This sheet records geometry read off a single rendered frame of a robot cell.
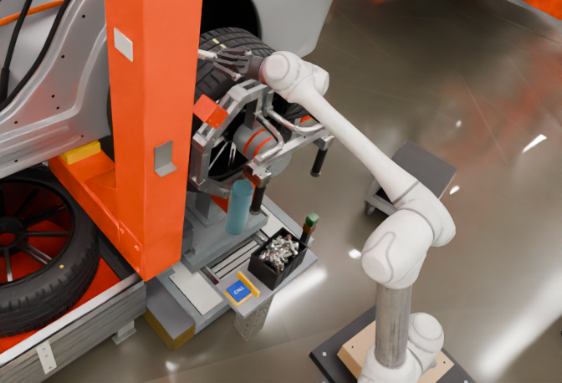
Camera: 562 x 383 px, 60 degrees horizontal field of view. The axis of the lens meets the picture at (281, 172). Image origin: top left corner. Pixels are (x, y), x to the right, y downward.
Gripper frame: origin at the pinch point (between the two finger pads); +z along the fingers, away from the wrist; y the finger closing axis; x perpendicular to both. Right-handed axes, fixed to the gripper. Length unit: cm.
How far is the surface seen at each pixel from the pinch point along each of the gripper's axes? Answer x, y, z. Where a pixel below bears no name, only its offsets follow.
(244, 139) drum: -36.2, -7.5, -9.6
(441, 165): -141, 63, -85
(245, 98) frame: -14.2, -3.2, -12.5
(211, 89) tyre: -10.5, -5.7, -1.4
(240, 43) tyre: -13.7, 18.5, -1.1
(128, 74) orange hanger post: 31.2, -32.4, -2.9
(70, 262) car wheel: -43, -72, 34
